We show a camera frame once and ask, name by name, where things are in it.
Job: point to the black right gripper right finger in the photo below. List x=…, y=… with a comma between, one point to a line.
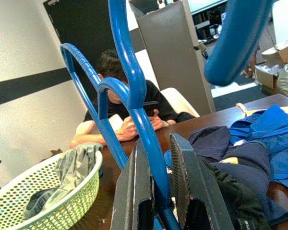
x=201, y=191

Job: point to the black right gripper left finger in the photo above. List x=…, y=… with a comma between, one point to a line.
x=132, y=191

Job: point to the dark navy knit garment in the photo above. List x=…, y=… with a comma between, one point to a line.
x=235, y=196

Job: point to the blue plastic hanger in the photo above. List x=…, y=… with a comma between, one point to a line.
x=158, y=167

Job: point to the navy sweatshirt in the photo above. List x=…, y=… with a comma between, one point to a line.
x=211, y=143

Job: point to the grey green garment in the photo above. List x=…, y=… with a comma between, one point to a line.
x=72, y=163

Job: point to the black smartphone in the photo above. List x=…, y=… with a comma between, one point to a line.
x=151, y=107

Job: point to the person in black shirt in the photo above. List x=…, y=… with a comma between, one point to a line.
x=168, y=107

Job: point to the dark floor mat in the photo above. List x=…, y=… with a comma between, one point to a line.
x=230, y=100

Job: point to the bright blue garment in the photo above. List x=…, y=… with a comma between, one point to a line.
x=278, y=134

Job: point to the green plastic laundry basket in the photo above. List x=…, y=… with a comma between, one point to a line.
x=14, y=191

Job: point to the grey cabinet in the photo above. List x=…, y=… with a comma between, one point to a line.
x=172, y=48

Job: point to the cardboard box with silver wrap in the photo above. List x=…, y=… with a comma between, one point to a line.
x=285, y=52

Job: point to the dark shelf unit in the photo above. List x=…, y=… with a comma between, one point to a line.
x=206, y=21

